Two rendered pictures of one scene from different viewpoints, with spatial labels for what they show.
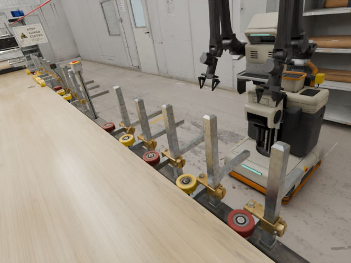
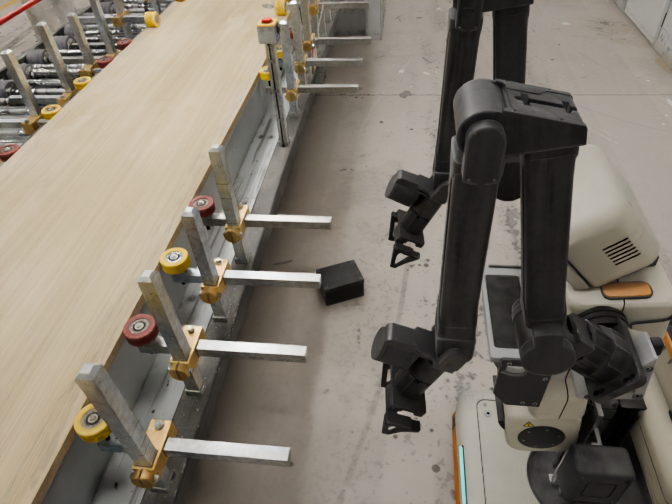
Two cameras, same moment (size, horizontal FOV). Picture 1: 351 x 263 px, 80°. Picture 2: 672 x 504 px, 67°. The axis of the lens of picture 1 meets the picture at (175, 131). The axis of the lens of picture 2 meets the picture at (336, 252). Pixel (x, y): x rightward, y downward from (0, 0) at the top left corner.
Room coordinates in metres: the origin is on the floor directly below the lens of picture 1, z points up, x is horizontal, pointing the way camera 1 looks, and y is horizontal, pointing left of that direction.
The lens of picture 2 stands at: (0.58, -0.81, 1.88)
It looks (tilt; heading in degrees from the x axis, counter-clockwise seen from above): 43 degrees down; 45
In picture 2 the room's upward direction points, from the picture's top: 5 degrees counter-clockwise
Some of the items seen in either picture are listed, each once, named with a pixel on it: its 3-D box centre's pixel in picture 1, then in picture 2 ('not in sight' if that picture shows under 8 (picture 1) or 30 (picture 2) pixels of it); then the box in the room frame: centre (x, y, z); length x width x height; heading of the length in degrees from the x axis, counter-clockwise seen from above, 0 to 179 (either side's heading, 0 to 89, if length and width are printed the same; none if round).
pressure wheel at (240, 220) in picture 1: (240, 230); not in sight; (0.40, -0.15, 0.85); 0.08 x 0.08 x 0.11
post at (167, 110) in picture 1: (174, 148); (177, 343); (0.85, 0.02, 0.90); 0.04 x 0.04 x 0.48; 35
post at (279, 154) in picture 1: (272, 205); not in sight; (0.44, -0.27, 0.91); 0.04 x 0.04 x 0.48; 35
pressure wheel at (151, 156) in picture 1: (152, 164); (145, 338); (0.81, 0.13, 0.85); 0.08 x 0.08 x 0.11
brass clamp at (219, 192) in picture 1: (210, 186); (153, 453); (0.66, -0.11, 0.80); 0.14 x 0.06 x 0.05; 35
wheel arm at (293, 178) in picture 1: (272, 201); not in sight; (0.52, -0.31, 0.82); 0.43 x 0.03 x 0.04; 125
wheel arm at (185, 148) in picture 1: (183, 149); (222, 349); (0.93, -0.03, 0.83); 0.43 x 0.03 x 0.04; 125
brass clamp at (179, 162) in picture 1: (173, 158); (187, 352); (0.86, 0.03, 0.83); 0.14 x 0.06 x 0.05; 35
